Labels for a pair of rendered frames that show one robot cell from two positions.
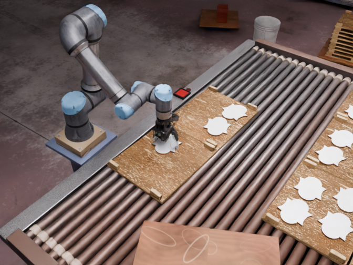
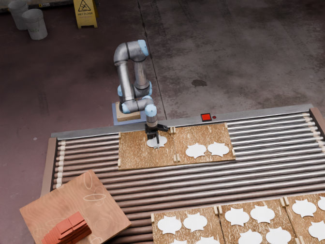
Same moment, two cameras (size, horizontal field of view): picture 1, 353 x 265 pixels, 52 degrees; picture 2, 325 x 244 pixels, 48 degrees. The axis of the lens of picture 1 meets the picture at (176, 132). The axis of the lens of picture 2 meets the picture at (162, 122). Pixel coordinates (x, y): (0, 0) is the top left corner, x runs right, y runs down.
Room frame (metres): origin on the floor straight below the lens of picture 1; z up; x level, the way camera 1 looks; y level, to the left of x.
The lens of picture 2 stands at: (0.19, -1.34, 2.96)
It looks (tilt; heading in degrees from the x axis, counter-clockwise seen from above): 45 degrees down; 49
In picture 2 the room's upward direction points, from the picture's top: 4 degrees counter-clockwise
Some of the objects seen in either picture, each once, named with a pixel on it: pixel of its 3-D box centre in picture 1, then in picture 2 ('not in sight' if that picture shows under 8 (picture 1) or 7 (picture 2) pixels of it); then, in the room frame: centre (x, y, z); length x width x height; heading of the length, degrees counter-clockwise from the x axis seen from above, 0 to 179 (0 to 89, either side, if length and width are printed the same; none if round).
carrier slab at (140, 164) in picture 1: (163, 158); (146, 148); (1.23, 0.06, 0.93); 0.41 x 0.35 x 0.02; 140
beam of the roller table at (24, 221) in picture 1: (164, 113); (184, 124); (1.63, 0.07, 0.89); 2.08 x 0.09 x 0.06; 143
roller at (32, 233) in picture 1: (174, 116); (185, 129); (1.58, 0.01, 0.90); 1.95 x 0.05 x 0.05; 143
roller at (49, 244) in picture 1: (188, 123); (187, 139); (1.52, -0.07, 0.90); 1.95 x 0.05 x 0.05; 143
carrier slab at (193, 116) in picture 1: (211, 116); (202, 143); (1.55, -0.20, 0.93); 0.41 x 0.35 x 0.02; 141
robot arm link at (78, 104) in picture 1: (75, 107); (126, 92); (1.42, 0.50, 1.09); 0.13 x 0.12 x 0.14; 149
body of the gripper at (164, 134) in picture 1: (163, 126); (151, 129); (1.29, 0.06, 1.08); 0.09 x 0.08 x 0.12; 153
